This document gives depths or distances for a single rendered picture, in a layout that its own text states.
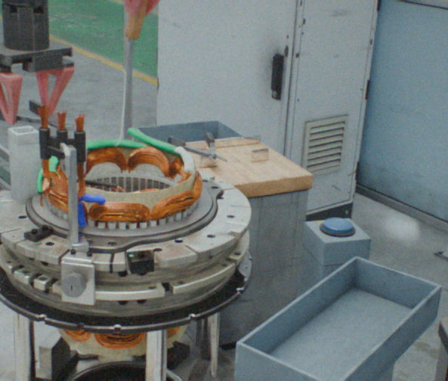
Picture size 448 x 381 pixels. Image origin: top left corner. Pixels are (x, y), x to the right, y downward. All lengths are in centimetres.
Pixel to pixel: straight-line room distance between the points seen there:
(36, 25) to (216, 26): 254
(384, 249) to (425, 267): 21
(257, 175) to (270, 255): 13
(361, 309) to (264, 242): 32
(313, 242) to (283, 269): 18
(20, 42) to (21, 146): 15
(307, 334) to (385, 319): 10
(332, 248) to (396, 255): 242
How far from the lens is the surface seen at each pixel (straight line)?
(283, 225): 120
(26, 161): 96
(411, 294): 93
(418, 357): 278
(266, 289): 124
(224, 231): 90
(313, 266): 108
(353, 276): 95
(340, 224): 108
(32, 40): 103
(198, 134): 142
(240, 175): 116
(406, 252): 351
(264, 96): 331
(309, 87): 327
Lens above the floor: 147
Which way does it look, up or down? 22 degrees down
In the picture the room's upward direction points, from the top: 3 degrees clockwise
